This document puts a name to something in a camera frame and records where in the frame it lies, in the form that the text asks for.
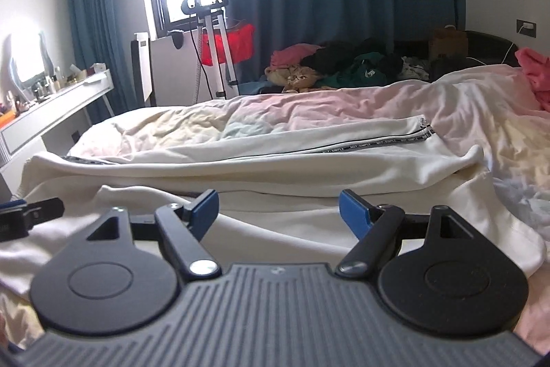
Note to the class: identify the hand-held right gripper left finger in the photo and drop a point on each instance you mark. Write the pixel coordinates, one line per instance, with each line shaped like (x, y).
(202, 208)

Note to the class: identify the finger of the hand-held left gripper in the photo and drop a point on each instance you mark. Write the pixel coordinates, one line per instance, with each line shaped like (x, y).
(13, 204)
(43, 208)

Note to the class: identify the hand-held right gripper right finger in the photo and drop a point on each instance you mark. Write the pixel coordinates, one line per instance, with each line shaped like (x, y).
(354, 212)

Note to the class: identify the cream white pants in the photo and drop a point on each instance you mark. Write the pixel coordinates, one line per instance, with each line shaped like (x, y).
(258, 169)

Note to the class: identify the orange box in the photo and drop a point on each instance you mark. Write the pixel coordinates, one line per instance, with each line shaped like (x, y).
(6, 117)

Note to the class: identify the white vanity desk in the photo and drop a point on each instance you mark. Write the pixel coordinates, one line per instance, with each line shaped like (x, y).
(56, 109)

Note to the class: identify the pink bed blanket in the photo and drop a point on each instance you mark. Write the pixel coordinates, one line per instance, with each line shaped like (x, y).
(300, 109)

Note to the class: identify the row of cosmetic bottles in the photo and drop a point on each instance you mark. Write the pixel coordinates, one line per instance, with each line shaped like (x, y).
(51, 85)

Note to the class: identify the white panel heater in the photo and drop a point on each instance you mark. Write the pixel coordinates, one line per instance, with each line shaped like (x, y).
(172, 74)

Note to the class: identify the green garment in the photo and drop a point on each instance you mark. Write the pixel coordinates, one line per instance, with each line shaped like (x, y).
(356, 74)

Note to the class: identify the wavy vanity mirror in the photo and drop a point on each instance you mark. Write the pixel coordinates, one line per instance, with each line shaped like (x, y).
(28, 57)

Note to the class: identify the beige garment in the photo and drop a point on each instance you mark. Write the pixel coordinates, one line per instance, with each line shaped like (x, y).
(275, 74)

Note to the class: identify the white patterned garment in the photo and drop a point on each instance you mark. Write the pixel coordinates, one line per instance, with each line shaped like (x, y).
(417, 70)

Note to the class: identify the black garment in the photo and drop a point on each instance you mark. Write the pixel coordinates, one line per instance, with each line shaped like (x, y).
(331, 57)

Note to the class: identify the garment steamer stand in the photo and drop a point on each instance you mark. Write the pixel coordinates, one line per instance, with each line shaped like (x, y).
(215, 44)

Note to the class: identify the red bag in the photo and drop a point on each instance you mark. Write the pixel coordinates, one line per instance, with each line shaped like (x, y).
(240, 44)

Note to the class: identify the pink garment in pile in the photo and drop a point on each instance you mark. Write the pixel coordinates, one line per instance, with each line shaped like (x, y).
(292, 53)

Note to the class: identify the black steamer head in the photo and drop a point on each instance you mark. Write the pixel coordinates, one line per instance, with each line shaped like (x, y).
(176, 38)

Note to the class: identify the brown paper bag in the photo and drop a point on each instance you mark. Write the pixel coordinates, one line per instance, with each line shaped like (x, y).
(449, 44)

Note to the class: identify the narrow blue curtain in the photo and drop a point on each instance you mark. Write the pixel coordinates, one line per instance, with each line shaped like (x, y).
(107, 6)

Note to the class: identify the black upholstered headboard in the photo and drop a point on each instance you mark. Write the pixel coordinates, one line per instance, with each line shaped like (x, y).
(490, 44)

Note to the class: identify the pink garment on bed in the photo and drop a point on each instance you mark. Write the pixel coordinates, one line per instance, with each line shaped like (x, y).
(535, 70)

